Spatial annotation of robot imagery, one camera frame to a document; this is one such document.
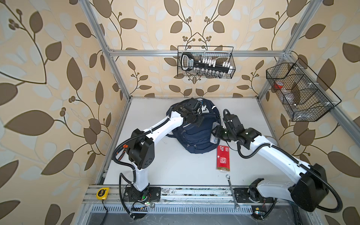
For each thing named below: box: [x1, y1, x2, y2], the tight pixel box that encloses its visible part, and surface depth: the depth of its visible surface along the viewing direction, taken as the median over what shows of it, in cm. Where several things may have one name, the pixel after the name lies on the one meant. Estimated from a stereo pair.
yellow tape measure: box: [95, 187, 110, 201], surface depth 75 cm
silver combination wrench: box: [225, 174, 241, 212], surface depth 75 cm
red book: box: [216, 145, 231, 172], surface depth 88 cm
